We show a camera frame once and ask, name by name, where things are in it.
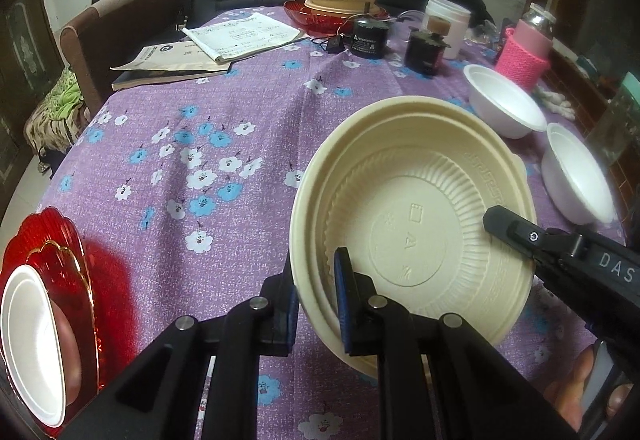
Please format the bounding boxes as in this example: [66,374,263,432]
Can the brown fabric sofa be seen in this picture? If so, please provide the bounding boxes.
[60,0,192,104]

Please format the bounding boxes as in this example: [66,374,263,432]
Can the black cylindrical canister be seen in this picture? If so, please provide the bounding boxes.
[347,18,390,60]

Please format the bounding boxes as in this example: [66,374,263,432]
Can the white paper bowl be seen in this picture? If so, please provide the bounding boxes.
[0,264,68,428]
[462,64,548,140]
[541,121,617,226]

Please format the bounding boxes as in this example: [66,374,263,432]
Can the person's right hand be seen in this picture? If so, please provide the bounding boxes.
[542,345,640,433]

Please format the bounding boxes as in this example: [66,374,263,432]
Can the white paper sheets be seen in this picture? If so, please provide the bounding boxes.
[182,11,301,64]

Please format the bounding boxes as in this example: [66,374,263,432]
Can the cream plastic bowl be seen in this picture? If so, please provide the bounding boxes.
[289,95,538,377]
[304,0,382,15]
[315,117,533,351]

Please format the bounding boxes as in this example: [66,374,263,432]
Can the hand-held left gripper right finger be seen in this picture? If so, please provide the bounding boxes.
[332,247,586,440]

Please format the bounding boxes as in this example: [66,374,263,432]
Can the patterned bed blanket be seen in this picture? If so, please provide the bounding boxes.
[24,68,96,156]

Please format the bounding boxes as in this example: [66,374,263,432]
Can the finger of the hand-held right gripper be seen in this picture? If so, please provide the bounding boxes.
[482,205,567,267]

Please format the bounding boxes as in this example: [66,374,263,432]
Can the bottle with pink knitted sleeve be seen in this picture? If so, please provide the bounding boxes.
[495,3,557,88]

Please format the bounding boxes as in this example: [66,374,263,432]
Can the dark jar with cork lid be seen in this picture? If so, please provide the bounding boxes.
[404,18,451,76]

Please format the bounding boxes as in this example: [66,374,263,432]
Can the white crumpled tissue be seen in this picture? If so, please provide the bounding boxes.
[532,88,576,121]

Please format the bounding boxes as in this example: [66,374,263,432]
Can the brown wooden wardrobe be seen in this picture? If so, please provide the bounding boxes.
[0,0,66,191]

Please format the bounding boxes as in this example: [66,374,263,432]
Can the thin beige book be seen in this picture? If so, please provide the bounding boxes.
[110,43,233,92]

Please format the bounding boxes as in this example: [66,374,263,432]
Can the large red plastic plate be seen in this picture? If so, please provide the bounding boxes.
[0,206,126,426]

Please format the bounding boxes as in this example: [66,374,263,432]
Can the white plastic jar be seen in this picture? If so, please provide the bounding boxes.
[424,0,472,60]

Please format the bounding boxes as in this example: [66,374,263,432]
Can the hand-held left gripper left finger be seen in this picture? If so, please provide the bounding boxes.
[60,260,301,440]

